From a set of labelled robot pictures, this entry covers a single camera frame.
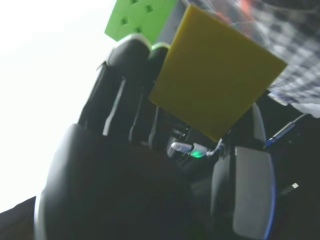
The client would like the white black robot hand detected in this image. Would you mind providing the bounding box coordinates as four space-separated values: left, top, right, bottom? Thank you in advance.
34 33 277 240

